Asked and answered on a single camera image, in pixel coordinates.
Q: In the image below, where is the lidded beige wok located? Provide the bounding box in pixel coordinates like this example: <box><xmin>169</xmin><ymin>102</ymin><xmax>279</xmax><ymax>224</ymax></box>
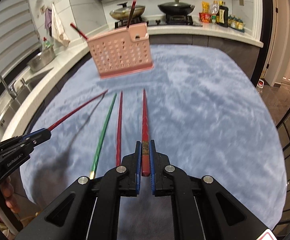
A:
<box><xmin>110</xmin><ymin>2</ymin><xmax>145</xmax><ymax>21</ymax></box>

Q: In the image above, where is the pink perforated utensil holder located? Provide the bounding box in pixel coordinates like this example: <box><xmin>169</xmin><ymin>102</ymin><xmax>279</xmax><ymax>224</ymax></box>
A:
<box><xmin>87</xmin><ymin>22</ymin><xmax>153</xmax><ymax>79</ymax></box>

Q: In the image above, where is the dark brown-red chopstick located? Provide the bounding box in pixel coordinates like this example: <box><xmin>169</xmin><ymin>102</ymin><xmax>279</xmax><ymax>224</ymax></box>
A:
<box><xmin>126</xmin><ymin>0</ymin><xmax>136</xmax><ymax>29</ymax></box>

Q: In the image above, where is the steel kitchen sink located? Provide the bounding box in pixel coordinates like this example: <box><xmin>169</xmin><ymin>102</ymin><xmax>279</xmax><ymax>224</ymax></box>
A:
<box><xmin>0</xmin><ymin>67</ymin><xmax>52</xmax><ymax>142</ymax></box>

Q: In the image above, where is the yellow snack packet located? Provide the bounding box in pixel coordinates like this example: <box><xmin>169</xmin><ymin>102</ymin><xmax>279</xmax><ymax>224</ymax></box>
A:
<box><xmin>202</xmin><ymin>1</ymin><xmax>210</xmax><ymax>14</ymax></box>

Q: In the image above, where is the bright red chopstick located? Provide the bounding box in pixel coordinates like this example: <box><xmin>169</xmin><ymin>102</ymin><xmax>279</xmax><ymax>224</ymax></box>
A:
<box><xmin>48</xmin><ymin>90</ymin><xmax>108</xmax><ymax>132</ymax></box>

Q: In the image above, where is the cooking oil jug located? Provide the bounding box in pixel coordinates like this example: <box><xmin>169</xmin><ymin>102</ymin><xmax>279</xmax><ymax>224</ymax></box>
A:
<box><xmin>256</xmin><ymin>79</ymin><xmax>264</xmax><ymax>89</ymax></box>

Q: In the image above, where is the stainless steel pot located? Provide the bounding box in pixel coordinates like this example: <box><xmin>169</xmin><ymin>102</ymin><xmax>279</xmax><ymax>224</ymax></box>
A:
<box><xmin>28</xmin><ymin>46</ymin><xmax>56</xmax><ymax>72</ymax></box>

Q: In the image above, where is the black gas stove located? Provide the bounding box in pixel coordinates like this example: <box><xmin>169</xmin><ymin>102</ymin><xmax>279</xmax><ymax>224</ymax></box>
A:
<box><xmin>114</xmin><ymin>15</ymin><xmax>203</xmax><ymax>30</ymax></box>

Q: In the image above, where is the dark red chopstick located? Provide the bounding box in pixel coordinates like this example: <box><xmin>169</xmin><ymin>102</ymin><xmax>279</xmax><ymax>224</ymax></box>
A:
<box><xmin>116</xmin><ymin>91</ymin><xmax>123</xmax><ymax>166</ymax></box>

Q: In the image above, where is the green chopstick gold band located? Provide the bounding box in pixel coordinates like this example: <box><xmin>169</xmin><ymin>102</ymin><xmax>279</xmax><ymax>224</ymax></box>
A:
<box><xmin>89</xmin><ymin>93</ymin><xmax>117</xmax><ymax>179</ymax></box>

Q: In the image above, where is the red instant noodle cup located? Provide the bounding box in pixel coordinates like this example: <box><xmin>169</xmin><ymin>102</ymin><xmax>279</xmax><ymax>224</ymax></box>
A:
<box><xmin>199</xmin><ymin>12</ymin><xmax>212</xmax><ymax>23</ymax></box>

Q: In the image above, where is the black wok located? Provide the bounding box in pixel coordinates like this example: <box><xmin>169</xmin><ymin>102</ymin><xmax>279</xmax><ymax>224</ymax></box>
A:
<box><xmin>158</xmin><ymin>0</ymin><xmax>195</xmax><ymax>16</ymax></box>

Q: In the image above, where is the chrome faucet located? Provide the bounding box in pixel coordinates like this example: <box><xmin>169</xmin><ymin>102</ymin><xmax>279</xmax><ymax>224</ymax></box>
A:
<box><xmin>0</xmin><ymin>74</ymin><xmax>18</xmax><ymax>100</ymax></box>

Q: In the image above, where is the purple hanging cloth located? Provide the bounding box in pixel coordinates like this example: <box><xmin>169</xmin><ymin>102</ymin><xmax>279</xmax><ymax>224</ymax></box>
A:
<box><xmin>44</xmin><ymin>8</ymin><xmax>52</xmax><ymax>36</ymax></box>

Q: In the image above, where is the maroon chopstick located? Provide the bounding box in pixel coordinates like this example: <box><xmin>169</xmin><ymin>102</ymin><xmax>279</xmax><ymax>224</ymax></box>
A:
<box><xmin>142</xmin><ymin>89</ymin><xmax>150</xmax><ymax>177</ymax></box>

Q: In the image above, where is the white hanging towel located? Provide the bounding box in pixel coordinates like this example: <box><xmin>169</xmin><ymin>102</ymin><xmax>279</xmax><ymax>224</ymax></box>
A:
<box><xmin>51</xmin><ymin>3</ymin><xmax>70</xmax><ymax>47</ymax></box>

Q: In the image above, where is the left hand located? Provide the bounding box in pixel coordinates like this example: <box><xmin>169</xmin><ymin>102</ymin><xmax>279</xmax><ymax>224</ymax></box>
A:
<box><xmin>0</xmin><ymin>176</ymin><xmax>21</xmax><ymax>222</ymax></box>

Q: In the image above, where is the small green cap bottle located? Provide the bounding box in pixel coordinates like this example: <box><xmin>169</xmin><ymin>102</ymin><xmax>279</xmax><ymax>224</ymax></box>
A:
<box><xmin>211</xmin><ymin>14</ymin><xmax>217</xmax><ymax>24</ymax></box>

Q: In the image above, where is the dark soy sauce bottle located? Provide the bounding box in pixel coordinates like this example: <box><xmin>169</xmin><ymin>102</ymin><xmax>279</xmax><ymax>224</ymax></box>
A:
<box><xmin>219</xmin><ymin>1</ymin><xmax>229</xmax><ymax>28</ymax></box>

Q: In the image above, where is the green dish soap bottle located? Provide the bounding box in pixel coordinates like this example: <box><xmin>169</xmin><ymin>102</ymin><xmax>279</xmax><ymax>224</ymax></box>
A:
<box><xmin>43</xmin><ymin>37</ymin><xmax>53</xmax><ymax>49</ymax></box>

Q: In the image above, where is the clear plastic bottle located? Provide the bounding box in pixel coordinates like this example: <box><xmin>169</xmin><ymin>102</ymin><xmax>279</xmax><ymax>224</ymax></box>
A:
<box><xmin>210</xmin><ymin>0</ymin><xmax>219</xmax><ymax>15</ymax></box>

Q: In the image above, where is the grey-blue fleece mat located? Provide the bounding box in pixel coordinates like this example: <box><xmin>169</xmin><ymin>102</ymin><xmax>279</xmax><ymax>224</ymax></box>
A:
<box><xmin>20</xmin><ymin>45</ymin><xmax>287</xmax><ymax>228</ymax></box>

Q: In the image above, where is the spice jar rack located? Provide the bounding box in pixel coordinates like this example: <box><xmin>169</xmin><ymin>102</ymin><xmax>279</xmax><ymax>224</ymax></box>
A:
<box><xmin>228</xmin><ymin>15</ymin><xmax>245</xmax><ymax>33</ymax></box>

